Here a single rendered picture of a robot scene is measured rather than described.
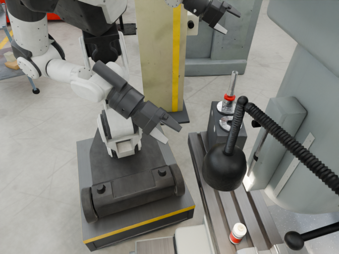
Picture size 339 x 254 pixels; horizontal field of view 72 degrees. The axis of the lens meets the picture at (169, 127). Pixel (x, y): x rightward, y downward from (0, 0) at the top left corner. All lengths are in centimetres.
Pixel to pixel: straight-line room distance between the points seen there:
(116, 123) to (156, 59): 127
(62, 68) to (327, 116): 69
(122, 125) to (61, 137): 162
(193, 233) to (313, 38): 86
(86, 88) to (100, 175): 88
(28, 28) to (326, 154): 72
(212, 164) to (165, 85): 206
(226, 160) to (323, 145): 13
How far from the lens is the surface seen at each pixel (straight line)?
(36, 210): 221
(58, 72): 81
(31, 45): 81
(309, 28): 32
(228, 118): 99
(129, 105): 66
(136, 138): 119
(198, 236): 103
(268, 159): 43
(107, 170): 150
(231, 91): 98
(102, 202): 137
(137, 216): 151
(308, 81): 38
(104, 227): 152
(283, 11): 37
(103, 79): 69
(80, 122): 273
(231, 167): 37
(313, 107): 37
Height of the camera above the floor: 177
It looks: 45 degrees down
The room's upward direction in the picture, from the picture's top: straight up
